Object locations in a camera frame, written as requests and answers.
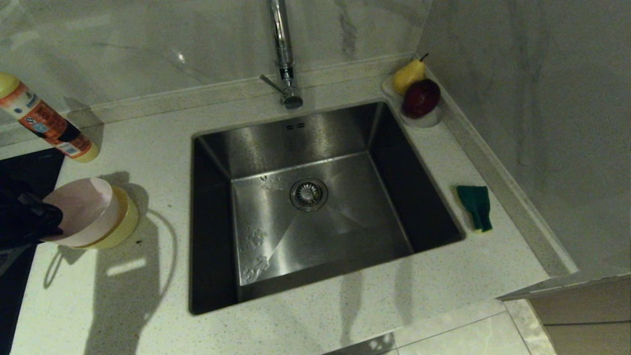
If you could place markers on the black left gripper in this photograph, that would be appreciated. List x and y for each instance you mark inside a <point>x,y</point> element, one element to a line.
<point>15,222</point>

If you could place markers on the pink plastic bowl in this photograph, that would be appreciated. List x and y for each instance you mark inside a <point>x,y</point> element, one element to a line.
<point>84,212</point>

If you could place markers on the yellow plastic bowl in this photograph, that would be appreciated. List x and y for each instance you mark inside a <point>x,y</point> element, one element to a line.
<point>125,222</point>

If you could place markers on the orange label detergent bottle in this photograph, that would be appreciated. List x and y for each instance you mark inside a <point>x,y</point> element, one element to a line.
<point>49,125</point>

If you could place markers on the chrome kitchen faucet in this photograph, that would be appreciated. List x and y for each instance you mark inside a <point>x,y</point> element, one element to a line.
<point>282,44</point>

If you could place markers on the green and yellow sponge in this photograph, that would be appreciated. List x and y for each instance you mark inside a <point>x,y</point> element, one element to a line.
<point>475,202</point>

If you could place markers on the metal sink drain strainer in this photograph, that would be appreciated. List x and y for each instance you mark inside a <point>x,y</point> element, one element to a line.
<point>309,194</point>

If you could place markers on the stainless steel sink basin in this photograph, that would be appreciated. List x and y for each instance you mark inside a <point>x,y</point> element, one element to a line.
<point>345,222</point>

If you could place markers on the black induction cooktop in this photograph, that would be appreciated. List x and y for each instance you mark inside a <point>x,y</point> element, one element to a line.
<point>24,172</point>

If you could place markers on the yellow pear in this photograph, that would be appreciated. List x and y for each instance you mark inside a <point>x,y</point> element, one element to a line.
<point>407,77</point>

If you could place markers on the small white dish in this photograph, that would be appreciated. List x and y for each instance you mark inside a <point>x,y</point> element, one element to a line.
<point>428,122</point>

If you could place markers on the dark red apple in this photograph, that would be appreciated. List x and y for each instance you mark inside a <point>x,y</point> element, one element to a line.
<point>421,97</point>

